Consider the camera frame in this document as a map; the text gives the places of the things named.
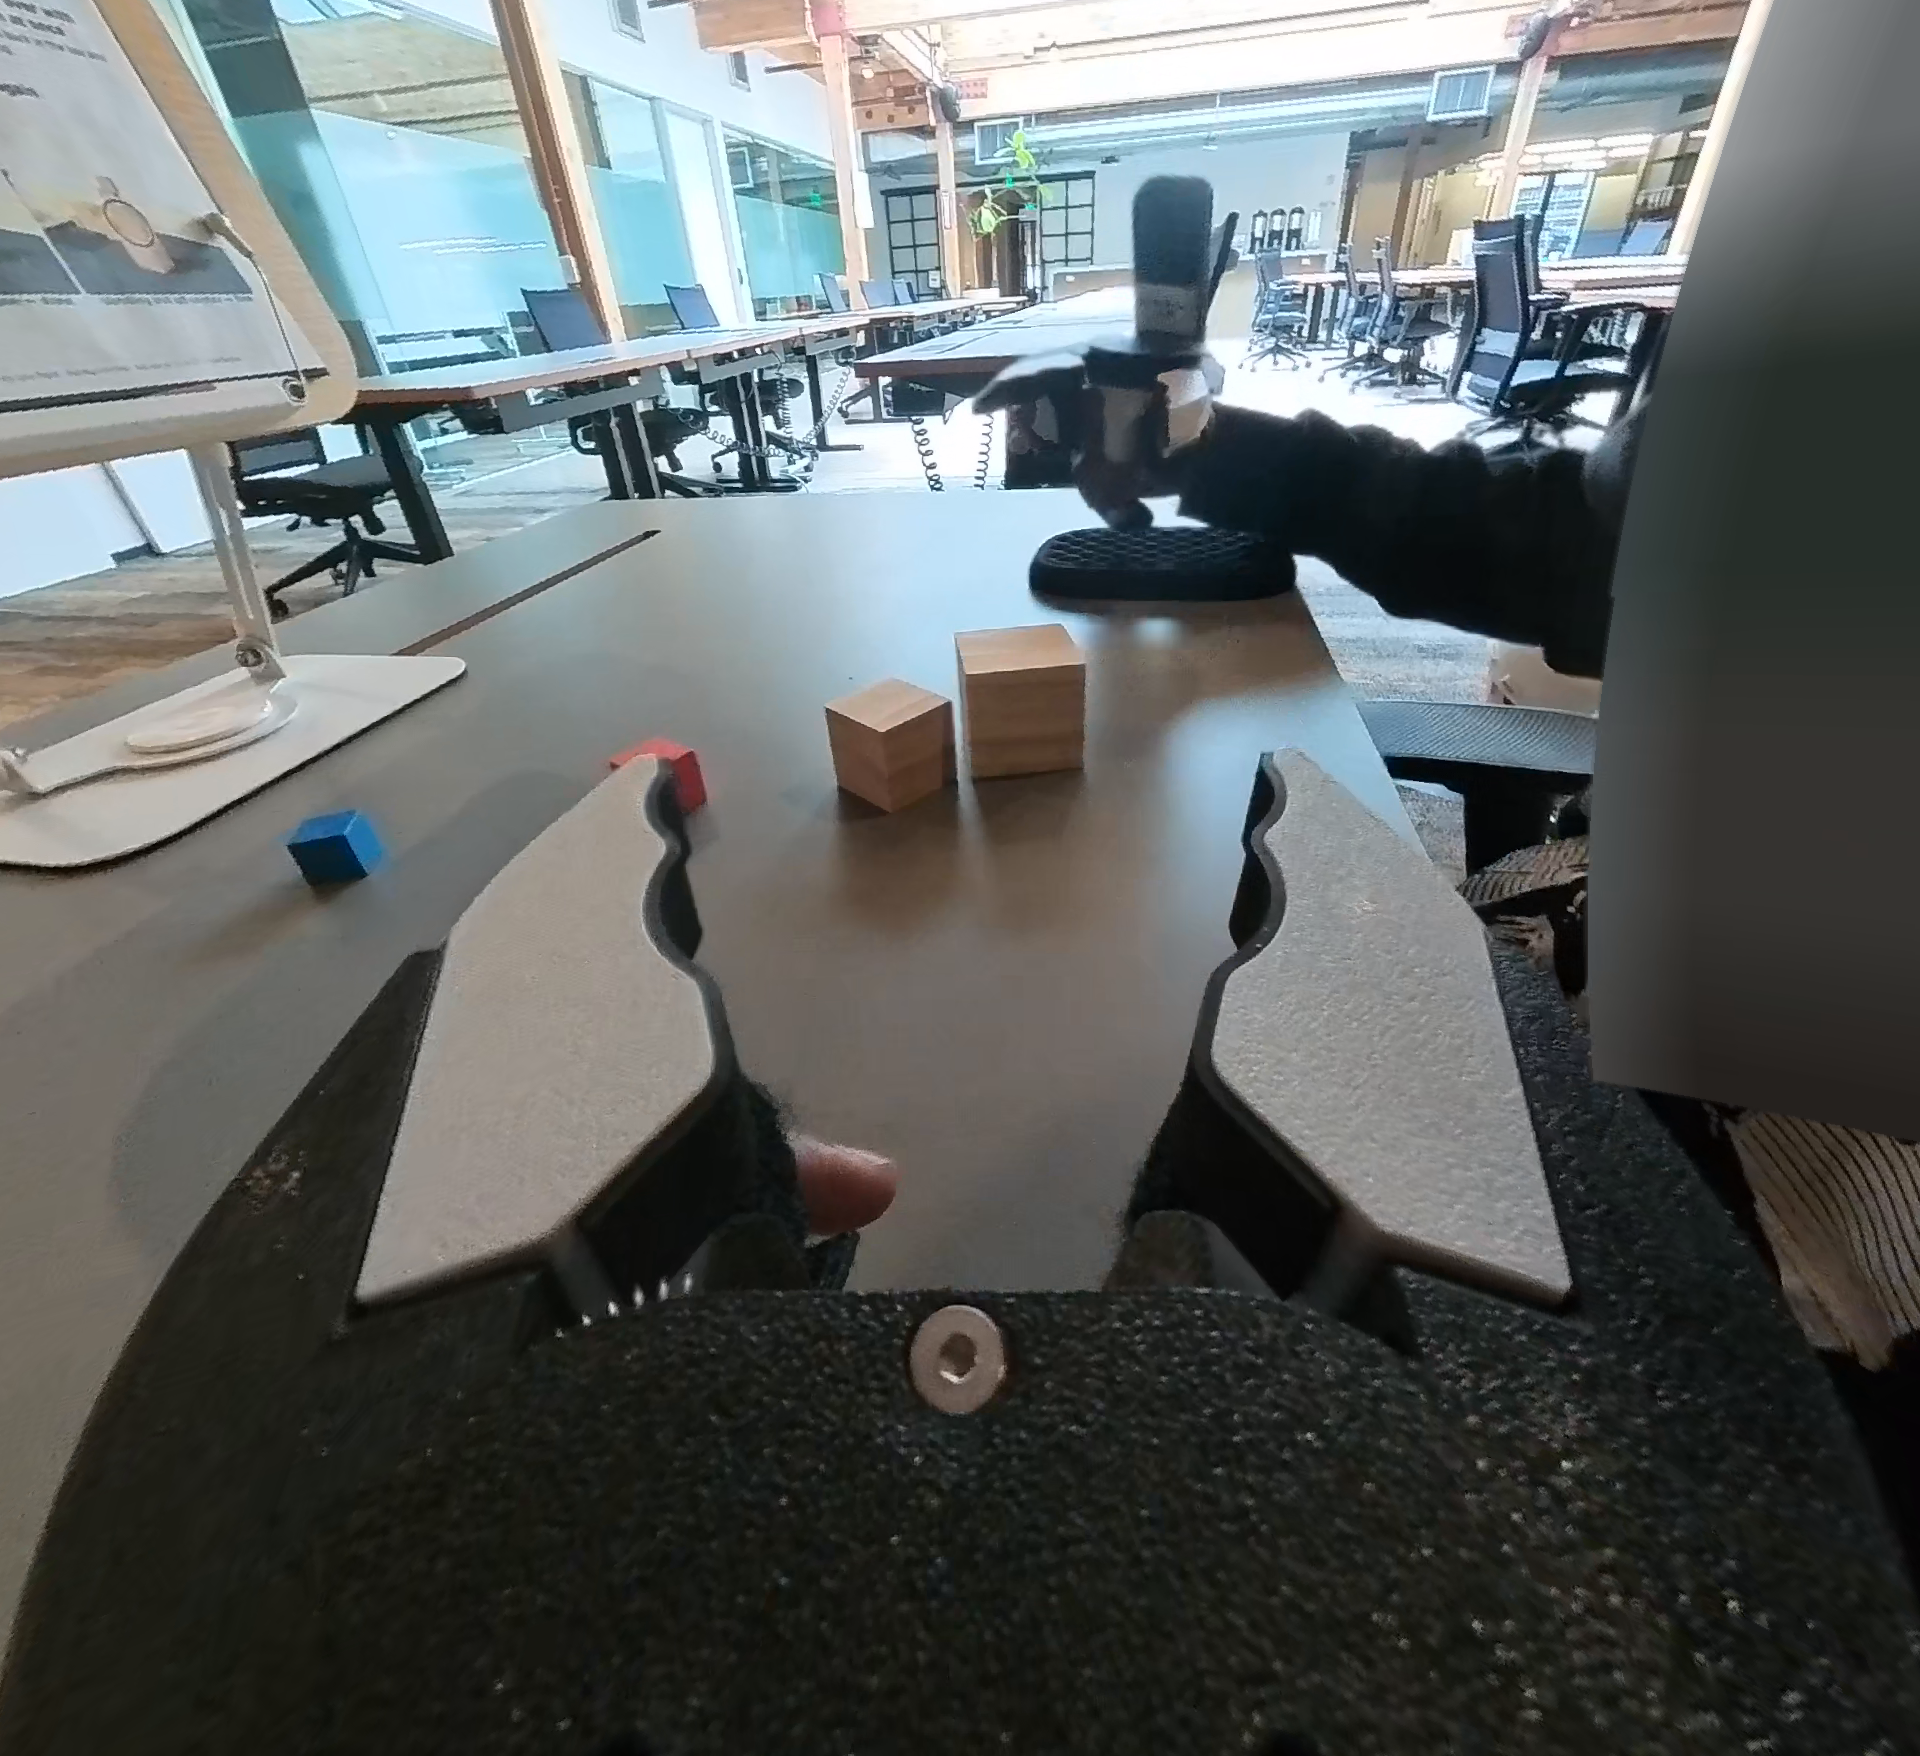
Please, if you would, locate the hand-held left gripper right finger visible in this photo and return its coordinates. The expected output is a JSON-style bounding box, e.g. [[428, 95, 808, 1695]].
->
[[1134, 747, 1574, 1313]]

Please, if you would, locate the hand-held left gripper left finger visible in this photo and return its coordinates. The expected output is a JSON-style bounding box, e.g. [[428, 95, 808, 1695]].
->
[[355, 760, 806, 1313]]

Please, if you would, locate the tiny blue cube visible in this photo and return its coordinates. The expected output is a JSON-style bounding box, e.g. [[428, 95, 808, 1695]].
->
[[289, 807, 391, 892]]

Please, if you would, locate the small red cube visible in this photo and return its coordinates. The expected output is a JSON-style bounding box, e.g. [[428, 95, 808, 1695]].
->
[[611, 735, 714, 820]]

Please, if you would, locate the medium wooden cube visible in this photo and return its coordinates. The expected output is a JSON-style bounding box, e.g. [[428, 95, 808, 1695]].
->
[[827, 680, 957, 816]]

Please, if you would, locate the large wooden cube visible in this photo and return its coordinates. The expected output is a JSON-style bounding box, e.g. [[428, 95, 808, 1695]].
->
[[958, 622, 1088, 779]]

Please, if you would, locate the person's right forearm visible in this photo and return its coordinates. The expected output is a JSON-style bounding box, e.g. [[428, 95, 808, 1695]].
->
[[1177, 399, 1646, 681]]

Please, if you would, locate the wooden office table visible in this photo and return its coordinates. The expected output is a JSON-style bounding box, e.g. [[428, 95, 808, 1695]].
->
[[857, 285, 1142, 491], [346, 321, 918, 564]]

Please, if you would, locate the black wrist rest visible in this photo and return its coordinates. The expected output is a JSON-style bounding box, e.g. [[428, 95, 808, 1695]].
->
[[1031, 524, 1299, 610]]

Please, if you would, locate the black office chair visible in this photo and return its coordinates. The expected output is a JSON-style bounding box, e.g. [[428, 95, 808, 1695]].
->
[[1362, 698, 1611, 876], [229, 424, 427, 622]]

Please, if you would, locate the person's printed shirt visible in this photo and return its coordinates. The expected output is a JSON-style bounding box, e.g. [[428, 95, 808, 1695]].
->
[[1465, 842, 1920, 1373]]

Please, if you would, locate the white instruction sheet stand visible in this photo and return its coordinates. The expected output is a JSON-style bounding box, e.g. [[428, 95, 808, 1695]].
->
[[0, 0, 361, 486]]

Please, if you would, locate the printed instruction sheet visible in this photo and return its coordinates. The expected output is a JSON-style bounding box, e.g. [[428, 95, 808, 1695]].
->
[[0, 0, 309, 413]]

